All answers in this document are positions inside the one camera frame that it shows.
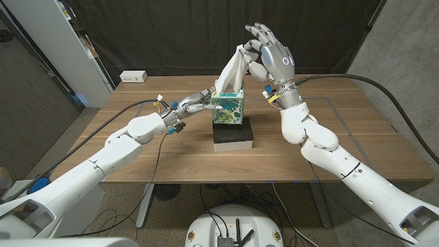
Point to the black curtain backdrop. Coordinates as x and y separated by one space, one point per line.
171 34

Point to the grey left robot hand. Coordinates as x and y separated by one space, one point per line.
185 104

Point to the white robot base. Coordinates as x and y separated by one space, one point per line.
240 216

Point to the white cabinet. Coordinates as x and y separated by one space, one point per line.
51 34

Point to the grey table leg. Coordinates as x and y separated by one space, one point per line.
320 206

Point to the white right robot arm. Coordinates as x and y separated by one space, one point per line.
329 151

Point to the white robot head edge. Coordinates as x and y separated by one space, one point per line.
68 242

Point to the white table leg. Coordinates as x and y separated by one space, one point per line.
145 202

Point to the white power strip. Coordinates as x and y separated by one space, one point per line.
133 76

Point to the teal floral tissue box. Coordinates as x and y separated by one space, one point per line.
228 108

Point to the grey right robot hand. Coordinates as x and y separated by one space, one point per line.
278 61

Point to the white tissue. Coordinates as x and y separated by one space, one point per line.
233 73

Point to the black and white box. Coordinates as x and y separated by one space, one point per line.
233 137

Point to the black antenna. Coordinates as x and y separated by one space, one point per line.
237 230
247 236

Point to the blue foot pedal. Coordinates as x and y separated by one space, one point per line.
37 185

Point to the black round floor fan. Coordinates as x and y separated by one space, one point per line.
167 192

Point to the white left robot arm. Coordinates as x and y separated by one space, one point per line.
109 156

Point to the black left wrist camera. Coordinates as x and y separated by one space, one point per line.
179 127

